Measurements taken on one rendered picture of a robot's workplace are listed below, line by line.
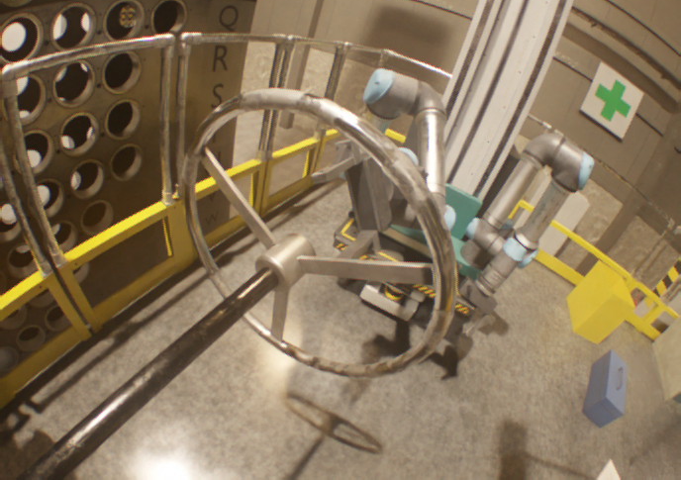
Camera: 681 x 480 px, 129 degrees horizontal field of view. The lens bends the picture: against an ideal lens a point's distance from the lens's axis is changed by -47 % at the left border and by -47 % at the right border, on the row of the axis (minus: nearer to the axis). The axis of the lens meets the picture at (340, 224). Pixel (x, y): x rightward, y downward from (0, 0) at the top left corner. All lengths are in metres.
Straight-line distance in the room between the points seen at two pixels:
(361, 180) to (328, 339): 0.93
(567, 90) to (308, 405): 6.97
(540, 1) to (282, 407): 1.81
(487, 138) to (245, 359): 1.32
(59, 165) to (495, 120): 2.12
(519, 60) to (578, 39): 6.03
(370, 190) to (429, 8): 6.95
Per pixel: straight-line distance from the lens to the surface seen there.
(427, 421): 1.33
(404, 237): 1.28
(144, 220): 1.18
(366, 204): 0.51
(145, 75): 1.91
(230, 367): 1.21
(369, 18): 7.74
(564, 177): 1.07
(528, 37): 1.33
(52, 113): 1.76
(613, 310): 2.39
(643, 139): 7.89
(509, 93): 1.31
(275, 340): 0.49
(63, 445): 0.29
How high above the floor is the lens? 1.12
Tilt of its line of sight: 37 degrees down
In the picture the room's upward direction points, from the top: 19 degrees clockwise
